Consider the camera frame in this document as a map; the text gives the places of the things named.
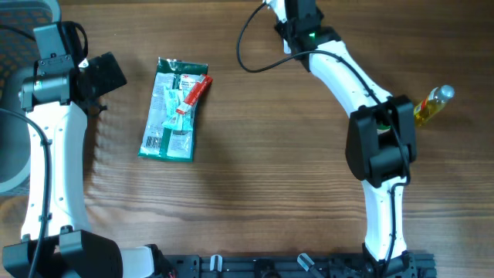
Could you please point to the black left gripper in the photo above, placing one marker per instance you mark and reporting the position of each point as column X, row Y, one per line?
column 113, row 76

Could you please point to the mint green wet wipes pack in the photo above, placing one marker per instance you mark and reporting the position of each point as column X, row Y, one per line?
column 175, row 121

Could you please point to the green 3M gloves package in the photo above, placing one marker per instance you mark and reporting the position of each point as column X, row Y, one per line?
column 160, row 143

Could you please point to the red toothpaste tube pack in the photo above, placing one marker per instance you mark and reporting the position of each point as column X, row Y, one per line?
column 200, row 86

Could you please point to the yellow oil bottle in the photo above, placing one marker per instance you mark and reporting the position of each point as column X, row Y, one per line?
column 432, row 104

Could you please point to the green lid jar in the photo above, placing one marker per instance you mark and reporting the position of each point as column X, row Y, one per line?
column 381, row 129

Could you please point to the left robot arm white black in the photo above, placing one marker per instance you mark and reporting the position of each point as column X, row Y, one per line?
column 56, row 240

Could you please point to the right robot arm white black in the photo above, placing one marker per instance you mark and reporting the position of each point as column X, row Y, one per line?
column 381, row 141

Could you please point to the grey plastic mesh basket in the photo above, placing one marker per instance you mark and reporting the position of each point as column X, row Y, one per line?
column 18, row 54

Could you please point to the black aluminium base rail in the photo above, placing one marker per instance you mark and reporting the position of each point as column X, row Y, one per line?
column 343, row 265

